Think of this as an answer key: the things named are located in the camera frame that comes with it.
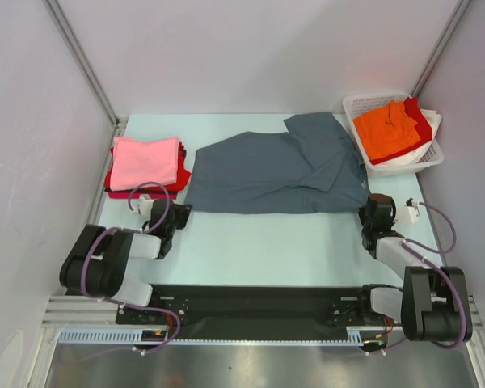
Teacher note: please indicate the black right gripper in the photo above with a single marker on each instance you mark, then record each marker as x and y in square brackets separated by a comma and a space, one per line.
[369, 221]

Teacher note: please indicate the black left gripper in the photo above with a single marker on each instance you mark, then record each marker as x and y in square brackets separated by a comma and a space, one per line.
[183, 211]

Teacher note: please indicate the grey blue t shirt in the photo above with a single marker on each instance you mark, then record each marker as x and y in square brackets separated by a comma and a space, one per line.
[311, 167]

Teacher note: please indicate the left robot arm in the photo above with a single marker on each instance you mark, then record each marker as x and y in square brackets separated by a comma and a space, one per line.
[97, 263]

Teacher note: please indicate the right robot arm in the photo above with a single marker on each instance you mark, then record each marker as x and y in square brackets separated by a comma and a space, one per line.
[432, 304]

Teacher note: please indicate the magenta folded t shirt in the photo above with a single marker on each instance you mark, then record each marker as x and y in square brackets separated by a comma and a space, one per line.
[124, 195]

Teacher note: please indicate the red folded t shirt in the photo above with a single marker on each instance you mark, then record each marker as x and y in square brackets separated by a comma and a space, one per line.
[183, 177]

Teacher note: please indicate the pink folded t shirt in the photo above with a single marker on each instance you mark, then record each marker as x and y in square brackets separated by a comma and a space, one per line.
[136, 162]

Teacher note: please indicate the orange t shirt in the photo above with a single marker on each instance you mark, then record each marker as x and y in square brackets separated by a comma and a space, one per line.
[386, 132]

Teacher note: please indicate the red t shirt in basket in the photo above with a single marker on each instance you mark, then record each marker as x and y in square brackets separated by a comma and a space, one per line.
[422, 127]

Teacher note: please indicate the white t shirt in basket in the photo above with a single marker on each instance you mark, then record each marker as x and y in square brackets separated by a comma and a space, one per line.
[430, 120]

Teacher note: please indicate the white plastic basket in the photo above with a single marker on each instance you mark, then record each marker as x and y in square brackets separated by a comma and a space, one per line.
[357, 104]

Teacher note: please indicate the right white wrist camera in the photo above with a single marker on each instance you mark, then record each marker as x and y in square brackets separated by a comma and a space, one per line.
[408, 213]

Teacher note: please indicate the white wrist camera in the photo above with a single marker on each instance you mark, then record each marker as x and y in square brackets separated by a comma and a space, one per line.
[408, 213]
[142, 205]

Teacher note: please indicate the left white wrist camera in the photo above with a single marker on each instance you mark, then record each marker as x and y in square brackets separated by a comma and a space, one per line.
[142, 205]

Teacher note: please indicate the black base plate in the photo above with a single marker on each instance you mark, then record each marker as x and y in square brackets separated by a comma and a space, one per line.
[267, 313]

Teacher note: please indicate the white slotted cable duct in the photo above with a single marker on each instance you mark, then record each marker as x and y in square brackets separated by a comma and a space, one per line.
[141, 338]

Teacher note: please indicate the left aluminium frame post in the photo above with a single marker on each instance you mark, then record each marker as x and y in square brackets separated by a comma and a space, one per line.
[63, 25]

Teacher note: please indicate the aluminium frame post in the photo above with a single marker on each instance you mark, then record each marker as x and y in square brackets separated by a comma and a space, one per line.
[63, 25]
[451, 27]

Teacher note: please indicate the right aluminium frame post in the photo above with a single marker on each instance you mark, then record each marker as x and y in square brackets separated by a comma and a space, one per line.
[451, 27]

